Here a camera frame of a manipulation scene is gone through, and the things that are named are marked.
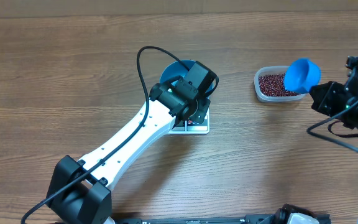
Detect white digital kitchen scale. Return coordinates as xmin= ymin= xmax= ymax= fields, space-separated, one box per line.
xmin=168 ymin=110 xmax=210 ymax=135

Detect red beans in container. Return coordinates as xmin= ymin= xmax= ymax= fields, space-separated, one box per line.
xmin=258 ymin=73 xmax=298 ymax=96

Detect teal blue bowl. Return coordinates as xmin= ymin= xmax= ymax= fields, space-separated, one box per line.
xmin=160 ymin=59 xmax=214 ymax=100

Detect clear plastic bean container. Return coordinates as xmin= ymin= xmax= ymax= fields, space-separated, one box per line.
xmin=254 ymin=66 xmax=305 ymax=103

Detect blue plastic measuring scoop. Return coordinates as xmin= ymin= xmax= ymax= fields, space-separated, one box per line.
xmin=283 ymin=58 xmax=321 ymax=94

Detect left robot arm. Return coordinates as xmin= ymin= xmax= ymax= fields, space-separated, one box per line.
xmin=46 ymin=77 xmax=217 ymax=224

